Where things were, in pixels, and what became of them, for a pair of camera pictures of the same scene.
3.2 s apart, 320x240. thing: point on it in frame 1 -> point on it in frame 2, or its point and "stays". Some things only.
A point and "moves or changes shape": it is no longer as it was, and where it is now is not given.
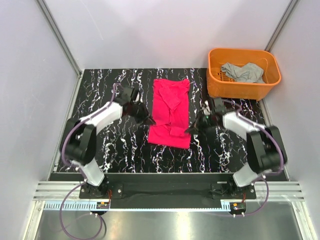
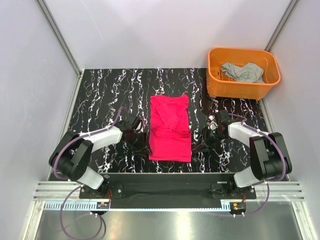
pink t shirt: x=170 y=113 moves or changes shape
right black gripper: x=198 y=124 -> x=206 y=142
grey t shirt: x=249 y=72 stays
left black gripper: x=145 y=115 -> x=144 y=145
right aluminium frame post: x=275 y=36 stays
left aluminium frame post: x=58 y=36 stays
